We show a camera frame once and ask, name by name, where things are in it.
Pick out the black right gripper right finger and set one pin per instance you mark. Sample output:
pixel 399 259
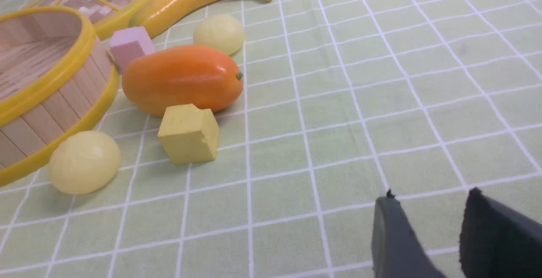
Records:
pixel 497 241

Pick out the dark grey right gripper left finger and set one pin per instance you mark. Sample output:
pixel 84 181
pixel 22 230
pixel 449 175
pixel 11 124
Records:
pixel 396 251

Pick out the pale yellow bun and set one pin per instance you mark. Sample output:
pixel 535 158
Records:
pixel 222 32
pixel 84 163

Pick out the bamboo steamer tray yellow rim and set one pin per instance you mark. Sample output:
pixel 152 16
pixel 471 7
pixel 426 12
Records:
pixel 57 79

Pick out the green checkered tablecloth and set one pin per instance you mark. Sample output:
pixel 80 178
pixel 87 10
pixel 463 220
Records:
pixel 343 100

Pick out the yellow foam cube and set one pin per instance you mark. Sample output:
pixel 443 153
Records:
pixel 189 134

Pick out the orange plastic mango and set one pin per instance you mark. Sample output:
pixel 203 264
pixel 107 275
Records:
pixel 184 74

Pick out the pink foam cube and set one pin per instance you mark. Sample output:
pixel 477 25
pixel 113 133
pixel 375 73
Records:
pixel 129 44

